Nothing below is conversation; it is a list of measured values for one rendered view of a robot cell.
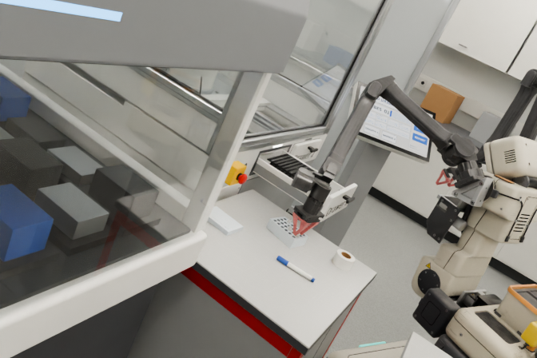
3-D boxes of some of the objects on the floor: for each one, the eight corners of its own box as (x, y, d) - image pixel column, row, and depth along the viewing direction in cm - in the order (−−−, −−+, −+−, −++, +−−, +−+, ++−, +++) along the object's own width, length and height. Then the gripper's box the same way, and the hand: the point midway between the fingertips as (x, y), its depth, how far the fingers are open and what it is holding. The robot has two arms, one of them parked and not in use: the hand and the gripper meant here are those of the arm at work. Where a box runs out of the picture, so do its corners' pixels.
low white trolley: (291, 418, 213) (377, 272, 188) (203, 531, 158) (308, 348, 134) (186, 330, 233) (252, 188, 209) (77, 403, 179) (149, 224, 154)
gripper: (315, 203, 168) (294, 241, 173) (332, 202, 176) (312, 239, 180) (301, 191, 172) (281, 229, 177) (319, 191, 179) (299, 227, 184)
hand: (298, 232), depth 178 cm, fingers open, 3 cm apart
